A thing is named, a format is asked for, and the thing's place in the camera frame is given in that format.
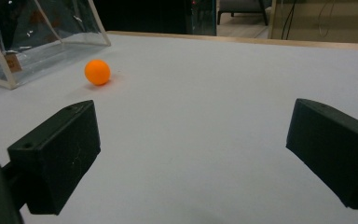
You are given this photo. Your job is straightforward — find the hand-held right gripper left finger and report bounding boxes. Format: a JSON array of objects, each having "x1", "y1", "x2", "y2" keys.
[{"x1": 7, "y1": 99, "x2": 102, "y2": 216}]

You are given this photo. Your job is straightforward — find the thin light cable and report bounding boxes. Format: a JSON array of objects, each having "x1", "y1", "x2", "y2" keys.
[{"x1": 317, "y1": 0, "x2": 337, "y2": 38}]

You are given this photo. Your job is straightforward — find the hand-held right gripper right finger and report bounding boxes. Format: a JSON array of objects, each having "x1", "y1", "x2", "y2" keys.
[{"x1": 285, "y1": 98, "x2": 358, "y2": 210}]

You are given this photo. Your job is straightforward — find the dark chair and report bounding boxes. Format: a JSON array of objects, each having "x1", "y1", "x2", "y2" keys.
[{"x1": 216, "y1": 0, "x2": 269, "y2": 27}]

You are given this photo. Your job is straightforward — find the black cable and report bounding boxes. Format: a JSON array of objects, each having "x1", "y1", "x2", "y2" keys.
[{"x1": 281, "y1": 0, "x2": 298, "y2": 40}]

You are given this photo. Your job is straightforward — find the dark glass cabinet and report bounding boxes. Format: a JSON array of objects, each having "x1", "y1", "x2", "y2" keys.
[{"x1": 185, "y1": 0, "x2": 217, "y2": 36}]

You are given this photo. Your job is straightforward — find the orange ping-pong ball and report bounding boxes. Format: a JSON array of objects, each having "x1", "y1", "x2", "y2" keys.
[{"x1": 84, "y1": 59, "x2": 112, "y2": 87}]

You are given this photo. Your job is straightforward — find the clear plastic pouch white trim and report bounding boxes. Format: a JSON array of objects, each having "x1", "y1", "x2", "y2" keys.
[{"x1": 0, "y1": 0, "x2": 112, "y2": 91}]

